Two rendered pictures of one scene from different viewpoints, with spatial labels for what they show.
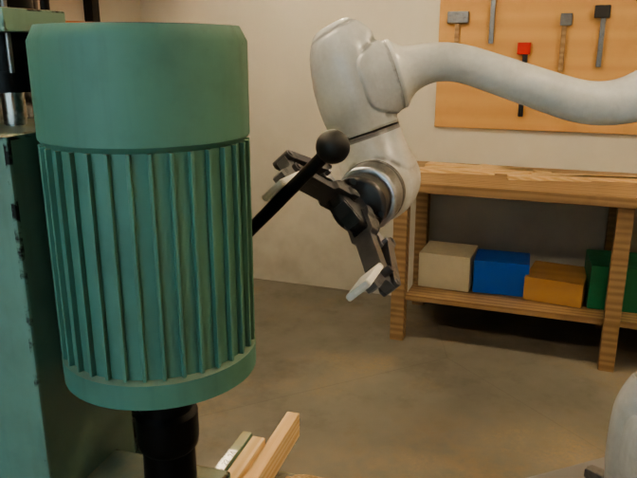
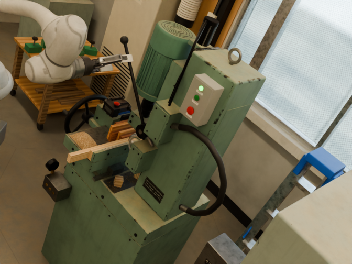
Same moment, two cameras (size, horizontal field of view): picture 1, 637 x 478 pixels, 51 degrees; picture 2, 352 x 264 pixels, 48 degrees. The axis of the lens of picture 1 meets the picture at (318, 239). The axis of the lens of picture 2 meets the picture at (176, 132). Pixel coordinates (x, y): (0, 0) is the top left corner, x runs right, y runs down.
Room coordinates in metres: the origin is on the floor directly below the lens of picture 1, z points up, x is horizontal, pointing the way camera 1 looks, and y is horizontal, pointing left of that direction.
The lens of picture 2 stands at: (2.07, 0.69, 2.02)
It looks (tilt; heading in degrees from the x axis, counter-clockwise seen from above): 31 degrees down; 194
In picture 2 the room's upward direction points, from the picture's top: 25 degrees clockwise
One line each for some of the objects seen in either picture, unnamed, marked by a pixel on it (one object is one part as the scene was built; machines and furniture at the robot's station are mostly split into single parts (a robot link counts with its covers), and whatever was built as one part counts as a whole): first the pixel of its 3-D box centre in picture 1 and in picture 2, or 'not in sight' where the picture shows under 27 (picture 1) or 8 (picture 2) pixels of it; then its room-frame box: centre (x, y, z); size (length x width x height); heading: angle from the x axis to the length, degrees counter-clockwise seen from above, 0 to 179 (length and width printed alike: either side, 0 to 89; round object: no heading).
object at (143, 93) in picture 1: (152, 209); (164, 62); (0.58, 0.15, 1.35); 0.18 x 0.18 x 0.31
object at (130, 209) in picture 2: not in sight; (139, 180); (0.62, 0.26, 0.76); 0.57 x 0.45 x 0.09; 73
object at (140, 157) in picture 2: not in sight; (141, 156); (0.78, 0.28, 1.02); 0.09 x 0.07 x 0.12; 163
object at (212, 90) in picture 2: not in sight; (200, 100); (0.81, 0.41, 1.40); 0.10 x 0.06 x 0.16; 73
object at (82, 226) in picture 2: not in sight; (116, 233); (0.61, 0.26, 0.35); 0.58 x 0.45 x 0.71; 73
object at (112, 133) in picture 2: not in sight; (129, 132); (0.55, 0.10, 0.92); 0.25 x 0.02 x 0.05; 163
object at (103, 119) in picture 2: not in sight; (113, 117); (0.50, -0.03, 0.91); 0.15 x 0.14 x 0.09; 163
